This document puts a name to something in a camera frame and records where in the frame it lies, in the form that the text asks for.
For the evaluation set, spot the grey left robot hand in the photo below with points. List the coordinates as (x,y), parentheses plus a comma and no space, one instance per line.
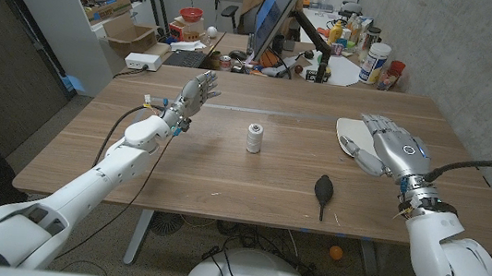
(192,97)

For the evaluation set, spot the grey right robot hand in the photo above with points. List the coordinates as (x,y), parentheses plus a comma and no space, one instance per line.
(400,151)

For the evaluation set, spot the black rubber air blower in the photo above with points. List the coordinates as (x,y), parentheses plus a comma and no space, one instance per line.
(324,188)

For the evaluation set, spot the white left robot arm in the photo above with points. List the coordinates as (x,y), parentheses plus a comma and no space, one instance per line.
(82,189)

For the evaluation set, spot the white plate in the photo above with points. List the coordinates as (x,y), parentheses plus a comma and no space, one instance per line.
(353,131)

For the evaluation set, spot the white thread spool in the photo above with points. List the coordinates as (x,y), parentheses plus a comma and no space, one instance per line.
(254,139)

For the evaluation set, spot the black keyboard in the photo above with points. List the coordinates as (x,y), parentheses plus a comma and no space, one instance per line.
(185,59)

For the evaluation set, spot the soda can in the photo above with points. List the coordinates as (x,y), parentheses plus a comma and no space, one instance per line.
(225,63)

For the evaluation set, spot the white power box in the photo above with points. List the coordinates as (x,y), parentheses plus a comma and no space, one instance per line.
(142,61)

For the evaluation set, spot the small white ball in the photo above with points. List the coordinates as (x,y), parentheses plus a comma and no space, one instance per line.
(211,32)

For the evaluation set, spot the red bowl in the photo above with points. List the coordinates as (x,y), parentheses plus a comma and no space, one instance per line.
(191,14)

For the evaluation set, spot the orange basketball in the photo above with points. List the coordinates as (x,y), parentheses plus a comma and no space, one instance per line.
(268,60)

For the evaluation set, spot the white handheld device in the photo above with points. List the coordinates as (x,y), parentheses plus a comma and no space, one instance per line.
(274,71)

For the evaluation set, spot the open cardboard box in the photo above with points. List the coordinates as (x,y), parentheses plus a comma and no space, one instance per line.
(129,36)

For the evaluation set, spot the white canister blue label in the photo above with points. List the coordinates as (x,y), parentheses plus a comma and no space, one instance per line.
(373,64)

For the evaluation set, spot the black office chair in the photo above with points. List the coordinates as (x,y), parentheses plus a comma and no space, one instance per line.
(230,13)

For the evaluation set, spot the black mug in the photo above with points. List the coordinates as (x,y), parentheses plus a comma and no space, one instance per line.
(278,44)

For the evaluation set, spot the white paper sheet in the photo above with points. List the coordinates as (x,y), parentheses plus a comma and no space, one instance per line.
(339,70)

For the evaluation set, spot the dark red ball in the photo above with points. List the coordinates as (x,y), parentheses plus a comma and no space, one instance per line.
(298,69)

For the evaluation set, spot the glass jar black lid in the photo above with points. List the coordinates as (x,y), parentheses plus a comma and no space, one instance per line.
(372,41)

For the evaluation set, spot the black computer monitor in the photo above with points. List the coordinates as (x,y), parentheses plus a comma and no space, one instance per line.
(271,15)

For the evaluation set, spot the orange ball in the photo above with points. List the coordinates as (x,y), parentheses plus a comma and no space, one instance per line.
(336,253)

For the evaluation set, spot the cardboard box green print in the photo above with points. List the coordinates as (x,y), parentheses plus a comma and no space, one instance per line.
(107,11)

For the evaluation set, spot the grey table leg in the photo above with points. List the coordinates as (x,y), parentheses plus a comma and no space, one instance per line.
(371,273)
(138,237)

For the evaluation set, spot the yellow mustard bottle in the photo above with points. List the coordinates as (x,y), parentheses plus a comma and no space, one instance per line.
(335,34)

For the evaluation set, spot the white shelf unit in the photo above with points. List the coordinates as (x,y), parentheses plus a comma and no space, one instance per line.
(55,19)

